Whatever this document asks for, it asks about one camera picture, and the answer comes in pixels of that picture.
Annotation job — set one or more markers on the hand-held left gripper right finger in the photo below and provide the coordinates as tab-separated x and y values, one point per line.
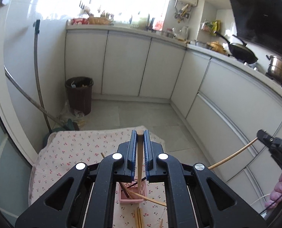
148	156

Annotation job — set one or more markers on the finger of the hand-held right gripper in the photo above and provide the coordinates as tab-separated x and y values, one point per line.
264	137

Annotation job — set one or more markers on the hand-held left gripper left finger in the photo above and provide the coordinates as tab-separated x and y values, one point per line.
132	156

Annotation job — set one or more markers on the light wooden chopstick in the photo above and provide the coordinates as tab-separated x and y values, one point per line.
152	200
102	155
233	154
140	159

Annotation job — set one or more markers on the black chopstick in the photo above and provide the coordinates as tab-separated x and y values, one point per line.
125	190
136	183

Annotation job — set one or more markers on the pink perforated plastic basket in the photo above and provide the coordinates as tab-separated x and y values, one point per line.
131	200

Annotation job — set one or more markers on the person's right hand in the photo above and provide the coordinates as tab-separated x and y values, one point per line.
277	190

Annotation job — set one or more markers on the white kitchen base cabinets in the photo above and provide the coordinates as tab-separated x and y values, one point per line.
226	95

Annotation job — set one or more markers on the cherry print tablecloth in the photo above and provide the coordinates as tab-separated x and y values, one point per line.
72	152

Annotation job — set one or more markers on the stainless steel pot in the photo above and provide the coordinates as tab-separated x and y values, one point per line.
280	72

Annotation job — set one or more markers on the brown plastic trash bin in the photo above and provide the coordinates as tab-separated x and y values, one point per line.
79	95

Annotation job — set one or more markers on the black wok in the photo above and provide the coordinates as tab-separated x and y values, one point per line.
243	52

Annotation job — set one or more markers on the orange clay pot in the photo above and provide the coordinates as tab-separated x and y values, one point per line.
217	47

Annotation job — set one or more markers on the steel pan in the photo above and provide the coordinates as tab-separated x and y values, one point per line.
202	45

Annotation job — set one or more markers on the thin wooden broom stick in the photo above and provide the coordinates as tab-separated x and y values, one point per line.
29	97

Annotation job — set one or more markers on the mop pole with dark clip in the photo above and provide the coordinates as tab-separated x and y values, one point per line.
37	76

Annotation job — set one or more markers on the frosted glass sliding door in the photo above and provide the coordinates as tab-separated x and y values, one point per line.
7	171

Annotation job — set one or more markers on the black range hood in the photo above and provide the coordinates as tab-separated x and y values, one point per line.
262	11

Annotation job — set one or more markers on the white electric kettle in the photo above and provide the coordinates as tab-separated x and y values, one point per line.
182	33

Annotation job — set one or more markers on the wicker basket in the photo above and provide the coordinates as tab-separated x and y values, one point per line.
99	21

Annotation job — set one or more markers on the red plastic basket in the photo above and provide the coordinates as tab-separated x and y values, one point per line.
80	21

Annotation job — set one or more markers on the water heater pipes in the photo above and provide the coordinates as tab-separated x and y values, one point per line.
182	13

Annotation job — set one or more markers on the wall spice rack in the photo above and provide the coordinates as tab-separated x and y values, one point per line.
209	27

